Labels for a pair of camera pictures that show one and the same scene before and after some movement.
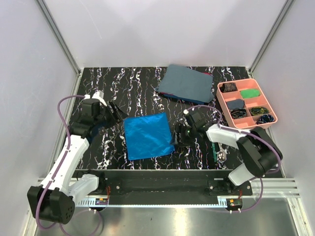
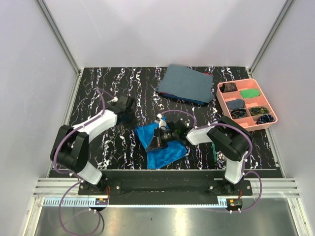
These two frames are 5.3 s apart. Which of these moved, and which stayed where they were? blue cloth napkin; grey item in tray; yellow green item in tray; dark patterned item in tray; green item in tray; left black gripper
Moved: blue cloth napkin; left black gripper
Stayed: yellow green item in tray; green item in tray; grey item in tray; dark patterned item in tray
